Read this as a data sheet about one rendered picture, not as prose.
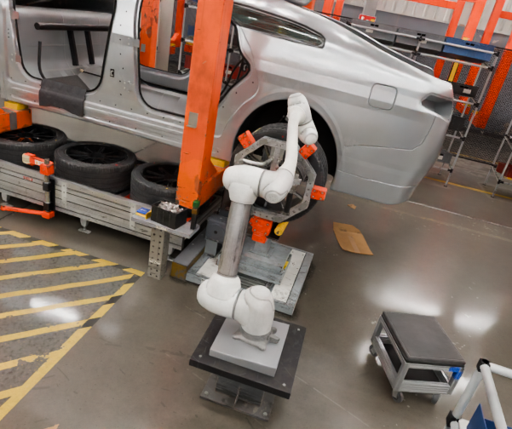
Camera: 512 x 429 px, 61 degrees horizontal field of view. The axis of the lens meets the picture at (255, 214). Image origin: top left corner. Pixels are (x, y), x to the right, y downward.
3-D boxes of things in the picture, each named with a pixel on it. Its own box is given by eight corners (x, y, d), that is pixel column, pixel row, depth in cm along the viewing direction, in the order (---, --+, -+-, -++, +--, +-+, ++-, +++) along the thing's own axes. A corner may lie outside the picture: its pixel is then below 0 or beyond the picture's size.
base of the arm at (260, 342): (271, 355, 209) (273, 346, 206) (231, 338, 216) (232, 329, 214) (284, 333, 224) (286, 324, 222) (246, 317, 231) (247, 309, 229)
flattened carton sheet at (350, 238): (359, 228, 447) (360, 225, 446) (373, 256, 398) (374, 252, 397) (331, 224, 445) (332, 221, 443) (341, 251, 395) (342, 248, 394)
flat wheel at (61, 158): (43, 188, 341) (43, 160, 331) (66, 161, 400) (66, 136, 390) (129, 198, 353) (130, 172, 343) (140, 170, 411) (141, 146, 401)
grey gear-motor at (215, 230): (239, 240, 363) (246, 203, 349) (221, 263, 326) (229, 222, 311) (220, 233, 367) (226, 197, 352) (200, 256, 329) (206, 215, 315)
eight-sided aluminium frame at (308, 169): (303, 225, 293) (323, 150, 271) (302, 230, 288) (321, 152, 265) (228, 204, 304) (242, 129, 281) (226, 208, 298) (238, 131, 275)
